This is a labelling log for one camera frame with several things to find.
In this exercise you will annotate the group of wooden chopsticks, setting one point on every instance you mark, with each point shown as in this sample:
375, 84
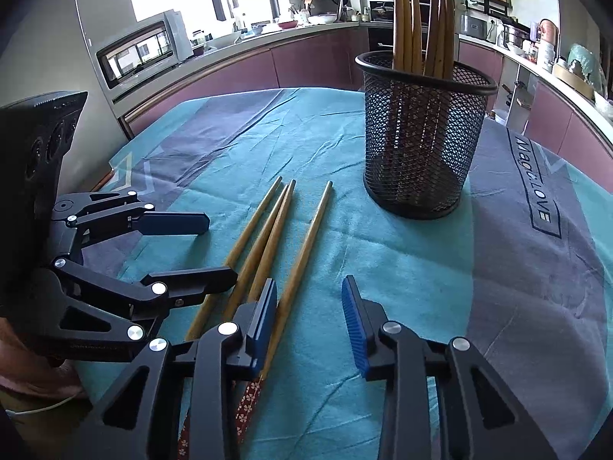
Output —
307, 249

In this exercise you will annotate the silver countertop appliance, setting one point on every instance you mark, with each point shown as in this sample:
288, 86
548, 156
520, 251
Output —
474, 25

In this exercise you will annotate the glass jar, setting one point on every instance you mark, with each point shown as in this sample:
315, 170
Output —
198, 38

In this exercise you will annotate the green plastic bag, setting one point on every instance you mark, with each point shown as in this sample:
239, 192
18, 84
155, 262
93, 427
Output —
582, 57

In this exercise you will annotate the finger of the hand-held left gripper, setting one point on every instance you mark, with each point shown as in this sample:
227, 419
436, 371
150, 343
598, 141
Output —
172, 224
191, 282

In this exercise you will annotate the pink peninsula cabinets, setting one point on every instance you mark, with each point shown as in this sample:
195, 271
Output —
565, 120

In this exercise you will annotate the white plastic bottle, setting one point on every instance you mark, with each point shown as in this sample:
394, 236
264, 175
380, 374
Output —
546, 55

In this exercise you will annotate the round beige container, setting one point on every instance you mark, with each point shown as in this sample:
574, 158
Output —
572, 79

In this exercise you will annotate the long pink base cabinets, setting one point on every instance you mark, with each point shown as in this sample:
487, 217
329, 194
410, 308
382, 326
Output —
230, 72

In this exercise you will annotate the pink thermos jug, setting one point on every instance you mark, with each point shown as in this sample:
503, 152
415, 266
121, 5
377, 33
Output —
550, 31

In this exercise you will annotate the person's left hand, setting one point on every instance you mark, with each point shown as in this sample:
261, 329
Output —
48, 383

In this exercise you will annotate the white shallow bowl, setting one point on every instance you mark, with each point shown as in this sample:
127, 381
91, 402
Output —
321, 19

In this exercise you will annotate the bundle of wooden chopsticks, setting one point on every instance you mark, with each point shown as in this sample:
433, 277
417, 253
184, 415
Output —
400, 19

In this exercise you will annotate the wooden chopstick red patterned end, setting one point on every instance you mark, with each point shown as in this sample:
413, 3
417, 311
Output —
256, 251
269, 244
254, 223

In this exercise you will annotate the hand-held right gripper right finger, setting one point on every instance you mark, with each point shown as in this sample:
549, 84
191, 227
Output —
354, 326

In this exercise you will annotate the narrow pink base cabinet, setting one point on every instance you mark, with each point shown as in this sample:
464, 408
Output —
479, 60

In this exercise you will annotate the pink bowl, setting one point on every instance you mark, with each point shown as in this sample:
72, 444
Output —
287, 24

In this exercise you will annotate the white countertop oven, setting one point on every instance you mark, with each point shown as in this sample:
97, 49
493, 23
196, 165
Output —
139, 52

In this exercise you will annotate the stainless steel pot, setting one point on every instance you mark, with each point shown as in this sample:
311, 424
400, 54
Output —
515, 36

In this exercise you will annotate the large white bowl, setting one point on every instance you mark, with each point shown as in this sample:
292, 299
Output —
224, 39

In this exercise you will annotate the black mesh utensil holder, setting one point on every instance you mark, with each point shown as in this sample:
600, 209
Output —
416, 163

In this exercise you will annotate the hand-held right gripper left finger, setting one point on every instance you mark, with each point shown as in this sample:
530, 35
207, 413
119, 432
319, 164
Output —
267, 321

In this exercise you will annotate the purple cup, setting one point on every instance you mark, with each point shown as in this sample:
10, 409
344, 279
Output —
534, 31

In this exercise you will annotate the blue striped tablecloth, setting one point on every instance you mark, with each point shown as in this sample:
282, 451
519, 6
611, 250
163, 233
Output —
407, 273

